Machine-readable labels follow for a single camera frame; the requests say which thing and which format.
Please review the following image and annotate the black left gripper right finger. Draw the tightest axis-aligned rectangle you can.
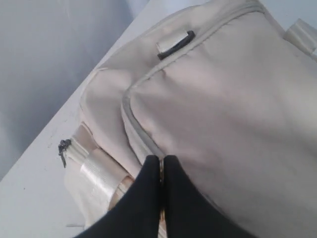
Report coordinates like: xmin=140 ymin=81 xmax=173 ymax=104
xmin=163 ymin=155 xmax=254 ymax=238

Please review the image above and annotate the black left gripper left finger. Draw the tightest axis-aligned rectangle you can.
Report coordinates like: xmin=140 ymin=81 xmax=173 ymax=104
xmin=78 ymin=155 xmax=161 ymax=238

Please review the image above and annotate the cream fabric duffel bag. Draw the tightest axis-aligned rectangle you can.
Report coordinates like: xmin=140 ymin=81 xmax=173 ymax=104
xmin=59 ymin=0 xmax=317 ymax=238

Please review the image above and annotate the white backdrop curtain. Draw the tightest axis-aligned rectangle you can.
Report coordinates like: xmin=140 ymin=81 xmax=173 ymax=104
xmin=0 ymin=0 xmax=147 ymax=177

